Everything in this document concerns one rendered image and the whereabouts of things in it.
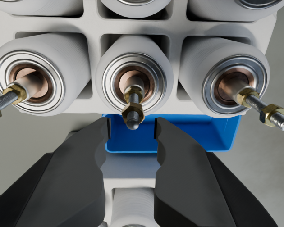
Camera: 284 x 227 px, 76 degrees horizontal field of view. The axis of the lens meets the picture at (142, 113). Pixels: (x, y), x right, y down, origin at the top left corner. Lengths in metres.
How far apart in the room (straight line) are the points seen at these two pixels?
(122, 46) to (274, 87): 0.48
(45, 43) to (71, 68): 0.04
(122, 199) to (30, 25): 0.35
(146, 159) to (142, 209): 0.11
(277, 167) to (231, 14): 0.64
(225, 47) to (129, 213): 0.32
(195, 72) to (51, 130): 0.47
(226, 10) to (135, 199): 0.36
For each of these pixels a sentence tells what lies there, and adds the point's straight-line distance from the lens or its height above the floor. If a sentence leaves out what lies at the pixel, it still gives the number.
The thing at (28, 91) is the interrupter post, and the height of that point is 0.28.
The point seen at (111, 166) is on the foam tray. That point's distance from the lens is 0.44.
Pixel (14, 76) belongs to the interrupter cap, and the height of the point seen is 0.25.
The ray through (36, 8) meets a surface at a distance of 0.23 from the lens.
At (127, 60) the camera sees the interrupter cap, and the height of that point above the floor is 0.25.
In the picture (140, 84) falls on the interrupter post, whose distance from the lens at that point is 0.19.
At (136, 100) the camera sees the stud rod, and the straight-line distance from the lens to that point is 0.17.
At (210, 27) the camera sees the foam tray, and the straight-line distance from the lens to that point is 0.29.
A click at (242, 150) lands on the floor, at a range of 0.68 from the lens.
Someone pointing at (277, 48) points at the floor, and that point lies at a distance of 0.57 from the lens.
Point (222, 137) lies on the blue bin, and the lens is 0.51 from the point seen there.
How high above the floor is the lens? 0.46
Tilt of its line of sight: 62 degrees down
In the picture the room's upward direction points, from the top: 177 degrees clockwise
